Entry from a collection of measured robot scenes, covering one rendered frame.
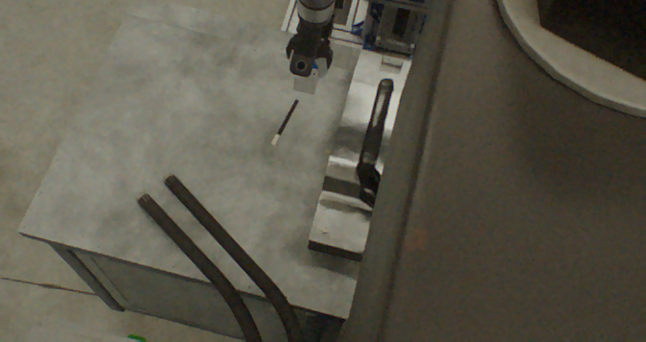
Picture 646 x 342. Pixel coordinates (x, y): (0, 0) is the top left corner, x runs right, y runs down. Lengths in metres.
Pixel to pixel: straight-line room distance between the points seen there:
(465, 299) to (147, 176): 1.39
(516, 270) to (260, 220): 1.30
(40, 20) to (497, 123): 2.76
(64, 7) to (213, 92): 1.40
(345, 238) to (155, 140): 0.52
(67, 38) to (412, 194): 2.67
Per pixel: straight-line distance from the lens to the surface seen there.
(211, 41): 1.74
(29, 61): 2.83
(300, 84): 1.50
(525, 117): 0.23
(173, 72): 1.69
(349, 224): 1.43
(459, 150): 0.22
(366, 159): 1.44
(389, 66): 1.64
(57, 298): 2.38
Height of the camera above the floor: 2.19
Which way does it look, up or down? 63 degrees down
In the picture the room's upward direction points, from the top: 8 degrees clockwise
